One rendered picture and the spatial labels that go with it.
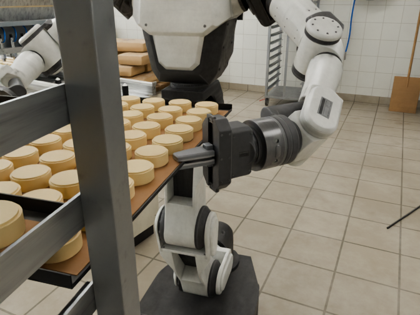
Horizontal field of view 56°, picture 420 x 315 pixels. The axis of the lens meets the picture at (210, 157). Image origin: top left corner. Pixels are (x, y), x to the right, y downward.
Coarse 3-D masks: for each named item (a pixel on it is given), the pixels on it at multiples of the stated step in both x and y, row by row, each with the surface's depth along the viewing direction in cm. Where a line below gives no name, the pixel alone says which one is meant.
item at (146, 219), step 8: (56, 80) 205; (128, 88) 194; (152, 200) 220; (144, 208) 216; (152, 208) 222; (144, 216) 217; (152, 216) 223; (136, 224) 213; (144, 224) 219; (152, 224) 226; (136, 232) 214; (144, 232) 225; (152, 232) 232; (136, 240) 220
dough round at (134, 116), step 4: (124, 112) 77; (128, 112) 77; (132, 112) 77; (136, 112) 77; (140, 112) 77; (124, 116) 75; (128, 116) 75; (132, 116) 75; (136, 116) 75; (140, 116) 76; (132, 120) 75; (136, 120) 75; (140, 120) 76; (132, 124) 75
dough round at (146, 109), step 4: (136, 104) 83; (140, 104) 83; (144, 104) 83; (148, 104) 83; (132, 108) 80; (136, 108) 80; (140, 108) 80; (144, 108) 80; (148, 108) 80; (152, 108) 81; (144, 112) 80; (148, 112) 80; (152, 112) 81; (144, 116) 80
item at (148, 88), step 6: (60, 72) 232; (54, 78) 236; (60, 78) 233; (120, 78) 208; (132, 84) 202; (138, 84) 200; (144, 84) 197; (150, 84) 195; (156, 84) 197; (132, 90) 203; (138, 90) 201; (144, 90) 199; (150, 90) 197
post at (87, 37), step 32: (64, 0) 26; (96, 0) 26; (64, 32) 27; (96, 32) 26; (64, 64) 28; (96, 64) 27; (96, 96) 28; (96, 128) 29; (96, 160) 30; (96, 192) 31; (128, 192) 33; (96, 224) 32; (128, 224) 34; (96, 256) 34; (128, 256) 35; (96, 288) 35; (128, 288) 35
